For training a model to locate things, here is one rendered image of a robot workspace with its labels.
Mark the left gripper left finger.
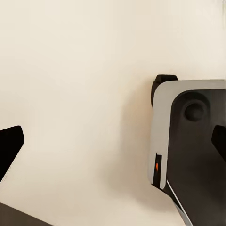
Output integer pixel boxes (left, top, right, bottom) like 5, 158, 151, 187
0, 125, 24, 182

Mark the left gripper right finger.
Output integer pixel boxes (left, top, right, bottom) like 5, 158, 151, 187
211, 125, 226, 163

